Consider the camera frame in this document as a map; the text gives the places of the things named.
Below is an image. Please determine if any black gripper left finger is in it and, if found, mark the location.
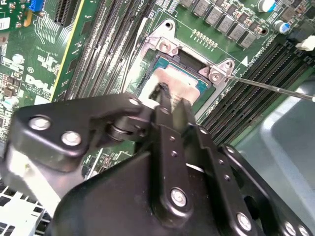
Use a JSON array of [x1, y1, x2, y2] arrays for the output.
[[7, 82, 196, 228]]

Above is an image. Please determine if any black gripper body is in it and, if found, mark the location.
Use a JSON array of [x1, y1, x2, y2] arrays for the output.
[[45, 151, 236, 236]]

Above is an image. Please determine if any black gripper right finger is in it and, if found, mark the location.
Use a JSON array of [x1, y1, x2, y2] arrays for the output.
[[176, 98, 315, 236]]

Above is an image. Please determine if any silver CPU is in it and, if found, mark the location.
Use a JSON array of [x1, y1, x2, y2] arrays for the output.
[[145, 56, 213, 105]]

